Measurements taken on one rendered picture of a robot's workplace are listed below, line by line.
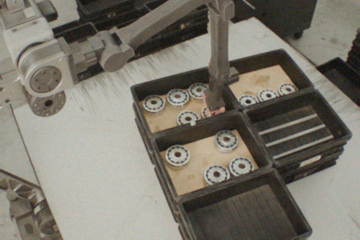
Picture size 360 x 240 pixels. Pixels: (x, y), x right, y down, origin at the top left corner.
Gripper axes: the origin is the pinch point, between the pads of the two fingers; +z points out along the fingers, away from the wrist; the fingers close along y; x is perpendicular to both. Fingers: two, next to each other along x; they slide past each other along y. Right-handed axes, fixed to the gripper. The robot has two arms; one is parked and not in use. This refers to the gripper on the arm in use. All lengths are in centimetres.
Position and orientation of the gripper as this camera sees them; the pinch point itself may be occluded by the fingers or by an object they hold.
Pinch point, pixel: (211, 111)
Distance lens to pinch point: 169.3
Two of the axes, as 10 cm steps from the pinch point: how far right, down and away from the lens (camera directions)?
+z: -0.4, 6.8, 7.3
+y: -2.7, -7.2, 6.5
